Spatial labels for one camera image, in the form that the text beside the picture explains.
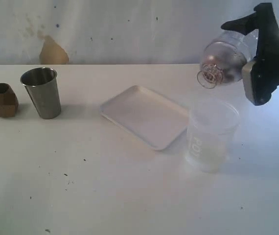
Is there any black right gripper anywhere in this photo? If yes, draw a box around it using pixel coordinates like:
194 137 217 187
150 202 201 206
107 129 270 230
221 2 279 106

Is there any clear measuring glass jar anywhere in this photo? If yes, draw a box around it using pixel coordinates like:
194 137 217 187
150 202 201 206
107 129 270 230
218 30 258 62

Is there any clear dome jar lid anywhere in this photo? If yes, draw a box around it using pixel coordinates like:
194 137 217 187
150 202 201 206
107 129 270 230
197 31 251 89

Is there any stainless steel cup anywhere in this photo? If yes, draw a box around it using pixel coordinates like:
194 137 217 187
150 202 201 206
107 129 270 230
20 67 61 119

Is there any brown wooden cup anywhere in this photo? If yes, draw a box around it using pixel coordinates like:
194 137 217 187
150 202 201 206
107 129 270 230
0 83 19 118

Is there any translucent plastic tub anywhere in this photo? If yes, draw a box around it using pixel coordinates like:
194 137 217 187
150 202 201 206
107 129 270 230
186 97 239 172

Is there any white foam tray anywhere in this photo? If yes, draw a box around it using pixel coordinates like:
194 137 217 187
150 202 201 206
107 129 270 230
100 85 188 151

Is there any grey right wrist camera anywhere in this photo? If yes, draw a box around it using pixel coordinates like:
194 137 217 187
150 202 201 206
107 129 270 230
241 60 255 105

